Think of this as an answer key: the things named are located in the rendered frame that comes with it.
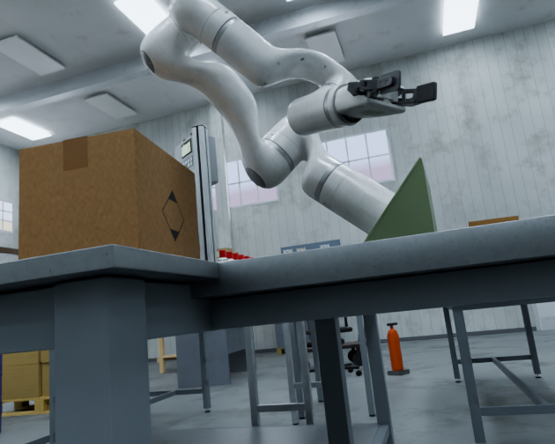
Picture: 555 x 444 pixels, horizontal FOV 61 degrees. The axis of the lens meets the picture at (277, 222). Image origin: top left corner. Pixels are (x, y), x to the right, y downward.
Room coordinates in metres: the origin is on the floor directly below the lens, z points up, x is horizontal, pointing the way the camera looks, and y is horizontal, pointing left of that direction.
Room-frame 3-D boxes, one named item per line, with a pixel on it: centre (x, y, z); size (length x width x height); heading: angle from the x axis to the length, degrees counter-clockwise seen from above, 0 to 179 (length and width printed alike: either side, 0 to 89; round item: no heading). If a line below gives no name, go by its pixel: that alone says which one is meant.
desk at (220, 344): (6.76, 1.00, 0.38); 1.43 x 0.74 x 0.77; 170
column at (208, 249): (1.69, 0.26, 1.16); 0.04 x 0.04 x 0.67; 73
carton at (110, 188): (0.96, 0.33, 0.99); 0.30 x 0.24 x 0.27; 170
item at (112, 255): (1.60, 0.55, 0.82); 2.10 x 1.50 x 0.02; 163
